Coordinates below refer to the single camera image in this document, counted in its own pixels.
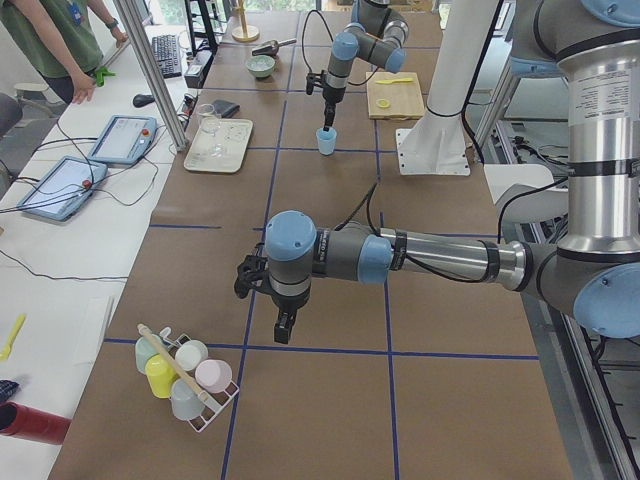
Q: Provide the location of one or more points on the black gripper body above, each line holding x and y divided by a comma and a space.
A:
329, 97
288, 303

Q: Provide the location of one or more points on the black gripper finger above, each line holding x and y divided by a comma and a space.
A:
329, 116
284, 325

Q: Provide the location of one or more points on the yellow lemon slice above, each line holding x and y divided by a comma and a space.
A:
383, 103

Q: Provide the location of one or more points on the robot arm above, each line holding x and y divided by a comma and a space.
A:
592, 273
376, 34

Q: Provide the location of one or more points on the light blue plastic cup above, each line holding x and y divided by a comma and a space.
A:
326, 140

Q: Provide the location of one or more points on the pink plastic cup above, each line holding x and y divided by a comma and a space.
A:
213, 375

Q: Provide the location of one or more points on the white plastic cup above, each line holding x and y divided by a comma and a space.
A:
190, 354

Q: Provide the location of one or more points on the grey-blue plastic cup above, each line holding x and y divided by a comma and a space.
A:
185, 404

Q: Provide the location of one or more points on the yellow plastic cup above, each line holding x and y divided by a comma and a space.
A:
160, 376

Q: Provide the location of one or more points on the green plastic cup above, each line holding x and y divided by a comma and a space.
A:
143, 351

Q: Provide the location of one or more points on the bamboo cutting board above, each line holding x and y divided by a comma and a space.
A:
406, 101

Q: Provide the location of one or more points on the yellow plastic knife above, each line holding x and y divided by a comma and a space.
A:
397, 80

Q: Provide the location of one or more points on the green bowl of ice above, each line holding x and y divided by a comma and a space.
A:
260, 66

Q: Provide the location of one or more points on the steel ice scoop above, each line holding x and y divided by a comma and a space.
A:
272, 47

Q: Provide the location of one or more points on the grey folded cloth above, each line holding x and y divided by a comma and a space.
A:
223, 109

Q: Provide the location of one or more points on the wooden mug tree stand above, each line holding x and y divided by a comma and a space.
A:
244, 33

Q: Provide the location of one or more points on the cream bear serving tray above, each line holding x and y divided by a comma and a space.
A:
222, 152

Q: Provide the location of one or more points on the black keyboard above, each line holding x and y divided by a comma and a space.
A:
166, 51

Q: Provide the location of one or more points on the black computer mouse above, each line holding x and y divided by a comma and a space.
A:
142, 100

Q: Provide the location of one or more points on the far teach pendant tablet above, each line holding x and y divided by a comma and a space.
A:
124, 140

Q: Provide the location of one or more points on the teach pendant tablet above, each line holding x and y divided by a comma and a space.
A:
124, 140
64, 189

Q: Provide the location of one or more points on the white plastic chair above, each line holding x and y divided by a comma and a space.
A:
507, 181

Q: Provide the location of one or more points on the near teach pendant tablet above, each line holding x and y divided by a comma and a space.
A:
64, 189

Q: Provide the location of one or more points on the person in green shirt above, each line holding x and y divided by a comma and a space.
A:
58, 40

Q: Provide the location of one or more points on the red cylinder bottle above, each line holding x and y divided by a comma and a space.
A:
28, 423

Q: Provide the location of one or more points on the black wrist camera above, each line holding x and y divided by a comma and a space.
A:
313, 81

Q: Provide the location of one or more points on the white wire cup rack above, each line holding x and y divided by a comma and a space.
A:
217, 402

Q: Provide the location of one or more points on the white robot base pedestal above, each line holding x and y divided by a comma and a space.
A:
435, 145

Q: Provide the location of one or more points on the wooden rack handle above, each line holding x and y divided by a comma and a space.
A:
146, 332

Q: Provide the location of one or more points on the aluminium frame post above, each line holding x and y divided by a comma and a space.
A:
142, 47

